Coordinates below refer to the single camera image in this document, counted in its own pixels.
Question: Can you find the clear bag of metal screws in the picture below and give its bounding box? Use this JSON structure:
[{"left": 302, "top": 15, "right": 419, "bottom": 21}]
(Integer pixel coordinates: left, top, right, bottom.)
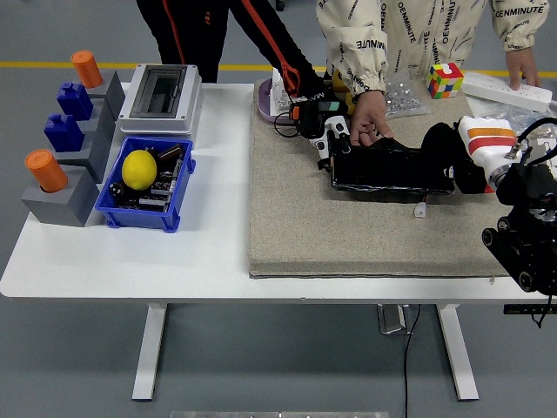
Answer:
[{"left": 385, "top": 71, "right": 432, "bottom": 121}]

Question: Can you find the person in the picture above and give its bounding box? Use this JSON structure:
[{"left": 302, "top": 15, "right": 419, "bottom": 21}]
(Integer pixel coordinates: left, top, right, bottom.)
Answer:
[
  {"left": 135, "top": 0, "right": 336, "bottom": 105},
  {"left": 315, "top": 0, "right": 552, "bottom": 147}
]

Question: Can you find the black floor cable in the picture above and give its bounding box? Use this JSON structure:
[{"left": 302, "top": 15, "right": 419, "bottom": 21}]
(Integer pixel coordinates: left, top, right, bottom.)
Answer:
[{"left": 402, "top": 303, "right": 422, "bottom": 418}]

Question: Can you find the black circuit board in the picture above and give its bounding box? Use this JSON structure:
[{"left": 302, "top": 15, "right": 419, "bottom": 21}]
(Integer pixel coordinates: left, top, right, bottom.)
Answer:
[{"left": 113, "top": 165, "right": 184, "bottom": 214}]

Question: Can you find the grey block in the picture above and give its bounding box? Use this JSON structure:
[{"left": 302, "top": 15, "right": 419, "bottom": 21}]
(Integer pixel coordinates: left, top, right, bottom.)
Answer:
[
  {"left": 54, "top": 115, "right": 117, "bottom": 184},
  {"left": 20, "top": 164, "right": 102, "bottom": 228},
  {"left": 77, "top": 69, "right": 127, "bottom": 122},
  {"left": 80, "top": 98, "right": 118, "bottom": 147}
]

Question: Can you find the white socket plate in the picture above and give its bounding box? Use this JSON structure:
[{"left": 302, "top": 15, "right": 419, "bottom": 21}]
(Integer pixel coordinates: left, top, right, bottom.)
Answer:
[{"left": 268, "top": 89, "right": 301, "bottom": 119}]

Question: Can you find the person's left hand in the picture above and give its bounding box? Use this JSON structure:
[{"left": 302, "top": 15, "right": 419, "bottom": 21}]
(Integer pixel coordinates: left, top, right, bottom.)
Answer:
[{"left": 506, "top": 45, "right": 542, "bottom": 91}]

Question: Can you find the white power strip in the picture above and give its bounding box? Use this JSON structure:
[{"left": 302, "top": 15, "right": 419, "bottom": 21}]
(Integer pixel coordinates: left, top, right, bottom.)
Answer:
[{"left": 460, "top": 71, "right": 554, "bottom": 112}]

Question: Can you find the clear plastic parts bag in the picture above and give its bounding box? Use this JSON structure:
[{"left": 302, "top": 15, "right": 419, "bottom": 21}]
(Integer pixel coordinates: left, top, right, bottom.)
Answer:
[{"left": 472, "top": 98, "right": 557, "bottom": 131}]

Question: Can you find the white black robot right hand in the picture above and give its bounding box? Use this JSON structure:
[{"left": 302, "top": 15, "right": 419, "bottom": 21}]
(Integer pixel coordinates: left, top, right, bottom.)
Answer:
[{"left": 443, "top": 115, "right": 523, "bottom": 196}]

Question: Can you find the black bar with cable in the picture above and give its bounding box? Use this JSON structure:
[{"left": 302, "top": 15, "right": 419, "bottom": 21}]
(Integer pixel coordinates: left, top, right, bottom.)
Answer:
[{"left": 503, "top": 303, "right": 557, "bottom": 328}]

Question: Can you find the yellow lemon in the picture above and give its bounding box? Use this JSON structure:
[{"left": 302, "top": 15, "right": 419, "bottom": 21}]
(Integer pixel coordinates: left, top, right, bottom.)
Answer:
[{"left": 121, "top": 150, "right": 158, "bottom": 192}]

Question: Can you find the white table leg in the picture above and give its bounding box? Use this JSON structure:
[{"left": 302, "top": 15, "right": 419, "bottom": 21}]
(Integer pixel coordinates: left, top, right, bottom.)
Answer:
[
  {"left": 131, "top": 302, "right": 169, "bottom": 401},
  {"left": 436, "top": 303, "right": 480, "bottom": 401}
]

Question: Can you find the brown electronic component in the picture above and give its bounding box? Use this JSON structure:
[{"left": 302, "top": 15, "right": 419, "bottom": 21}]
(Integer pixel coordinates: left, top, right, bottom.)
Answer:
[{"left": 158, "top": 145, "right": 184, "bottom": 163}]

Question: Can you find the orange cylinder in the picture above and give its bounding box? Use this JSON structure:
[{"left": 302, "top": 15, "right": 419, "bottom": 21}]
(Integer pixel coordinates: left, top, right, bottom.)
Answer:
[
  {"left": 24, "top": 149, "right": 70, "bottom": 193},
  {"left": 70, "top": 50, "right": 104, "bottom": 89}
]

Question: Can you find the colourful puzzle cube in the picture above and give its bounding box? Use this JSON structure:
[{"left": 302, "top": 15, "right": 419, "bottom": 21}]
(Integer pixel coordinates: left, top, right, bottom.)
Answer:
[{"left": 425, "top": 62, "right": 466, "bottom": 100}]

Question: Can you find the blue block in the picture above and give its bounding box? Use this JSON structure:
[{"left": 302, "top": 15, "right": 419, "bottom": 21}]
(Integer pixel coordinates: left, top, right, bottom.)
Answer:
[
  {"left": 57, "top": 81, "right": 95, "bottom": 122},
  {"left": 44, "top": 111, "right": 85, "bottom": 153}
]

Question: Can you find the silver metal bracket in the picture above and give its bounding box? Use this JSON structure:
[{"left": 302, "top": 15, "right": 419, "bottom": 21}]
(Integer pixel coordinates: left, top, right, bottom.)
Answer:
[{"left": 376, "top": 303, "right": 414, "bottom": 336}]

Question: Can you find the white wall socket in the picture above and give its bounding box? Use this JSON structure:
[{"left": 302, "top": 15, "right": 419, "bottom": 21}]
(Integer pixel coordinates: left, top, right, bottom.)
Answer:
[{"left": 272, "top": 67, "right": 292, "bottom": 102}]

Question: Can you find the grey-brown mat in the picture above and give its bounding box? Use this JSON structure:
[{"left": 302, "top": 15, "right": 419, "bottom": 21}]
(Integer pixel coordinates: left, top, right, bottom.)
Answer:
[{"left": 248, "top": 79, "right": 528, "bottom": 280}]

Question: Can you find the grey electrical distribution box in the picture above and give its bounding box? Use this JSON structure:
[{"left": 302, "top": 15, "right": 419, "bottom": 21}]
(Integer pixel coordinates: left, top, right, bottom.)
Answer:
[{"left": 117, "top": 64, "right": 205, "bottom": 136}]

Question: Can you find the glossy black panel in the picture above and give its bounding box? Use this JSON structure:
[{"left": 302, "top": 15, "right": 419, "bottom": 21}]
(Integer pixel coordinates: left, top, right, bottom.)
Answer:
[{"left": 328, "top": 138, "right": 456, "bottom": 204}]

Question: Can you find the person's right hand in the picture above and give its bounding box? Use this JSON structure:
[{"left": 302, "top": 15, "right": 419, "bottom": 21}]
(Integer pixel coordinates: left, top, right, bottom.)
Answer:
[{"left": 349, "top": 90, "right": 395, "bottom": 147}]

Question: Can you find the blue plastic bin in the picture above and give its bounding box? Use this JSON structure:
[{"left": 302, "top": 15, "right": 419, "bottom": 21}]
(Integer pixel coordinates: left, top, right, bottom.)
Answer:
[{"left": 94, "top": 136, "right": 197, "bottom": 234}]

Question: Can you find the purple tray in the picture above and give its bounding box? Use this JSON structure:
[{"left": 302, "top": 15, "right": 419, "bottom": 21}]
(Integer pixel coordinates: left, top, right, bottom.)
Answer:
[{"left": 254, "top": 78, "right": 305, "bottom": 126}]

